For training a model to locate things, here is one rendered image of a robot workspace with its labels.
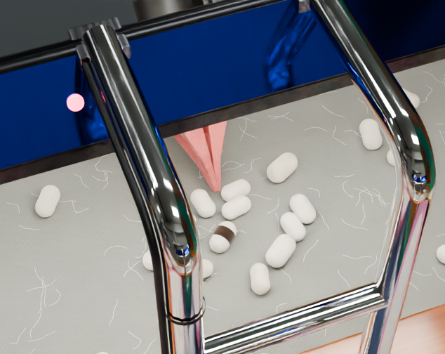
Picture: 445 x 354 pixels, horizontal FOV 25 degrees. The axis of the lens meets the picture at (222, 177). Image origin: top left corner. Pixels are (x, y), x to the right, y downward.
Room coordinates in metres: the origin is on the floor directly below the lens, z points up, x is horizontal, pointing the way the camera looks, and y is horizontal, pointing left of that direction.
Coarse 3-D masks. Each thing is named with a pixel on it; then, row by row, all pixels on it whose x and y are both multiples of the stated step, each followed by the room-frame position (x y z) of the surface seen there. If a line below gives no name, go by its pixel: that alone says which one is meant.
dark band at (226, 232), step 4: (216, 228) 0.57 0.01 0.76; (220, 228) 0.57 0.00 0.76; (224, 228) 0.57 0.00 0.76; (228, 228) 0.57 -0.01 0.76; (216, 232) 0.56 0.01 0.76; (220, 232) 0.56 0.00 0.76; (224, 232) 0.56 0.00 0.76; (228, 232) 0.56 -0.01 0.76; (232, 232) 0.56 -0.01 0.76; (224, 236) 0.56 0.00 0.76; (228, 236) 0.56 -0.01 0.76; (232, 236) 0.56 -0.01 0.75; (228, 240) 0.55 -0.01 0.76; (232, 240) 0.56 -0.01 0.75
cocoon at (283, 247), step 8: (280, 240) 0.55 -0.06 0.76; (288, 240) 0.55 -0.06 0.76; (272, 248) 0.54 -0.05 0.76; (280, 248) 0.54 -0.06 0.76; (288, 248) 0.54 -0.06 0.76; (272, 256) 0.53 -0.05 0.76; (280, 256) 0.53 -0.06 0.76; (288, 256) 0.54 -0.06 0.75; (272, 264) 0.53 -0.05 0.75; (280, 264) 0.53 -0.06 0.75
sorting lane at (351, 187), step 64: (256, 128) 0.71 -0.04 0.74; (320, 128) 0.71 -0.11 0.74; (0, 192) 0.62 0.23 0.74; (64, 192) 0.62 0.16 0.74; (128, 192) 0.62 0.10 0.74; (256, 192) 0.62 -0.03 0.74; (320, 192) 0.62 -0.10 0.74; (384, 192) 0.62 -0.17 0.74; (0, 256) 0.55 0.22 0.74; (64, 256) 0.55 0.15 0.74; (128, 256) 0.55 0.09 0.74; (256, 256) 0.55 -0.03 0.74; (320, 256) 0.55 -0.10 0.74; (0, 320) 0.48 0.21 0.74; (64, 320) 0.48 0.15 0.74; (128, 320) 0.48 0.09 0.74
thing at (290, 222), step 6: (282, 216) 0.58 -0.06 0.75; (288, 216) 0.58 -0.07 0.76; (294, 216) 0.58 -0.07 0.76; (282, 222) 0.58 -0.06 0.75; (288, 222) 0.57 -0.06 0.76; (294, 222) 0.57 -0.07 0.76; (300, 222) 0.58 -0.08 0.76; (288, 228) 0.57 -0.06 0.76; (294, 228) 0.57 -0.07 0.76; (300, 228) 0.57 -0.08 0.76; (288, 234) 0.56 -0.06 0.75; (294, 234) 0.56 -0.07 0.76; (300, 234) 0.56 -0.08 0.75
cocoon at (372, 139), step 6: (366, 120) 0.70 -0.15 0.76; (372, 120) 0.70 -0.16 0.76; (360, 126) 0.70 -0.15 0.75; (366, 126) 0.70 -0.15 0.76; (372, 126) 0.69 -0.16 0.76; (378, 126) 0.70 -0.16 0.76; (360, 132) 0.70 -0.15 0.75; (366, 132) 0.69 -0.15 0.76; (372, 132) 0.69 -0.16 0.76; (378, 132) 0.69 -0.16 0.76; (366, 138) 0.68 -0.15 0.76; (372, 138) 0.68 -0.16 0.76; (378, 138) 0.68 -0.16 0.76; (366, 144) 0.68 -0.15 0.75; (372, 144) 0.68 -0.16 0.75; (378, 144) 0.68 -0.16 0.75
